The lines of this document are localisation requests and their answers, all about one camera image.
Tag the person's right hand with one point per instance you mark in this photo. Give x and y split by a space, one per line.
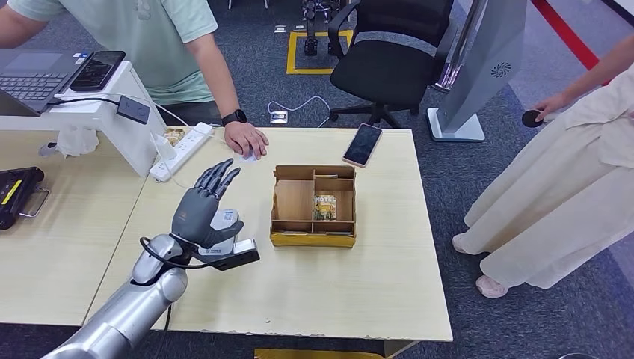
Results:
552 103

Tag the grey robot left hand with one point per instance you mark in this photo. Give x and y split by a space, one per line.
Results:
195 215

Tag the person's left hand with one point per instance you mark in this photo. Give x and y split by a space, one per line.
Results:
247 140

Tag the white photo ID card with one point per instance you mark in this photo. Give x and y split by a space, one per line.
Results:
249 158

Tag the black round disc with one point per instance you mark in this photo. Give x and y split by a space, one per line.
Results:
531 119

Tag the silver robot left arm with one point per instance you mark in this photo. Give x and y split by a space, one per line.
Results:
133 307

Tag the person's right forearm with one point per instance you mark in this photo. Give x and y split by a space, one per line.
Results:
599 72
11 29

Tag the person's left forearm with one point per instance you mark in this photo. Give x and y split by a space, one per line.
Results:
215 74

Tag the person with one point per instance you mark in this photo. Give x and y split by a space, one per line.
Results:
148 49
550 198

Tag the hotel room key card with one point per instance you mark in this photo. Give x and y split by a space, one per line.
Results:
324 208

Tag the black wristwatch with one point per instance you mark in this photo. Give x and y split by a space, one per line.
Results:
234 118

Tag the steel floor socket box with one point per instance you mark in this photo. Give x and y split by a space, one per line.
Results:
278 117

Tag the white power strip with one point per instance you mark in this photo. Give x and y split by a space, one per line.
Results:
184 148

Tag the gold snack packet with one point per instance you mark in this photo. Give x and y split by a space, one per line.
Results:
174 137

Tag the brown cardboard organizer box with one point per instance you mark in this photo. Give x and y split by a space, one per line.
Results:
294 198

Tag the white charger plug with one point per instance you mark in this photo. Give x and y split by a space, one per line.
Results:
162 145

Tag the grey kiosk display stand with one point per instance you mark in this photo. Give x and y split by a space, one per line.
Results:
483 57

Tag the yellow floor tape square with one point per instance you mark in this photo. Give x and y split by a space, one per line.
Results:
290 52

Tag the standing humanoid robot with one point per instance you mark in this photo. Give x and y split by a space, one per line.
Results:
311 45

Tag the smartphone with pink case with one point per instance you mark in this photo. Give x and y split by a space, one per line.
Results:
362 145

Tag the black adapter box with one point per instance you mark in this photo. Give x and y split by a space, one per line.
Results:
133 109

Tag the white desk riser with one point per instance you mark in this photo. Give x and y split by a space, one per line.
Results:
96 117

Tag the crumpled white plastic bag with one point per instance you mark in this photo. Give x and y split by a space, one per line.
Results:
77 141

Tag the black office chair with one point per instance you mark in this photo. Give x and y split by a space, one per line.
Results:
384 72

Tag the black smartphone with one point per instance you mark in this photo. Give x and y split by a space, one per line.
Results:
97 71

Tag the beige shoe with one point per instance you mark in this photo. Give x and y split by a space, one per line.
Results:
490 288
461 245

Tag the black payment terminal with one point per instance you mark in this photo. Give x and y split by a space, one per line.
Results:
19 189

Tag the dark grey laptop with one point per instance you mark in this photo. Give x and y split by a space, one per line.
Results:
32 77

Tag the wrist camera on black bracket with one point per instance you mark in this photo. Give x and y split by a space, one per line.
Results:
242 247

